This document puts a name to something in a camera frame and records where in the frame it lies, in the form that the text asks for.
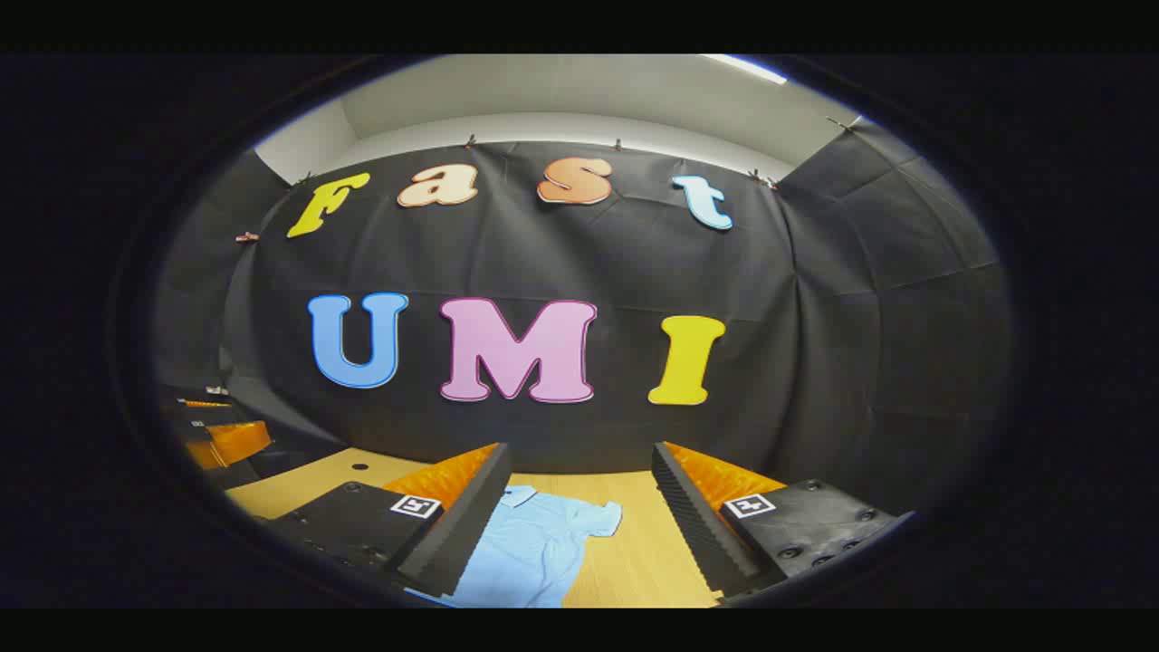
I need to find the ceiling light strip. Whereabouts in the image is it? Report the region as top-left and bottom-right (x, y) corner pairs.
(702, 54), (789, 85)

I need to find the black backdrop cloth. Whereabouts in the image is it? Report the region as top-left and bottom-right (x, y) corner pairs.
(154, 116), (1013, 522)

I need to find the light blue T-shirt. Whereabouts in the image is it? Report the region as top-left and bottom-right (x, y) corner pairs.
(405, 485), (624, 609)

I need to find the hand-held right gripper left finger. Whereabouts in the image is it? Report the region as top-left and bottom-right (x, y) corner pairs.
(265, 442), (513, 600)

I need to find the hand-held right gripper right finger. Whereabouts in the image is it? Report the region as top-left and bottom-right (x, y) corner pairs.
(650, 441), (917, 600)

